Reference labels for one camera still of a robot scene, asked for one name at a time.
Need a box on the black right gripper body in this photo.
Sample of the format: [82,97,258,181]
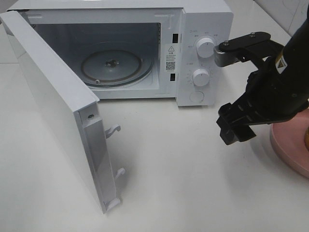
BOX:
[232,40,290,127]

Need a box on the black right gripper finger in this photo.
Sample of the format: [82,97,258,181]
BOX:
[216,103,241,128]
[220,125,256,145]

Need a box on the round white door button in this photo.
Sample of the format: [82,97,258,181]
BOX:
[189,91,204,103]

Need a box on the pink round plate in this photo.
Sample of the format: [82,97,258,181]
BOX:
[270,109,309,178]

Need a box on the burger with lettuce and cheese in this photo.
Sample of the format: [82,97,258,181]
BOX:
[304,129,309,150]

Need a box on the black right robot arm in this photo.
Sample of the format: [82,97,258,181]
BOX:
[214,21,309,145]

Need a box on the lower white microwave knob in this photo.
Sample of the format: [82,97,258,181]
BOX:
[192,69,210,87]

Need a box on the white microwave knob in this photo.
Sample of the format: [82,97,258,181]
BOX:
[196,37,216,58]
[192,69,210,87]

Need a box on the upper white microwave knob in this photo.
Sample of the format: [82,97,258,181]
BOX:
[196,37,216,58]

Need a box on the white microwave oven body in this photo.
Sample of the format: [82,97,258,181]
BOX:
[5,0,233,106]

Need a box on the black wrist camera with heatsink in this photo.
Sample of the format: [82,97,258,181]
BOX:
[214,31,271,67]

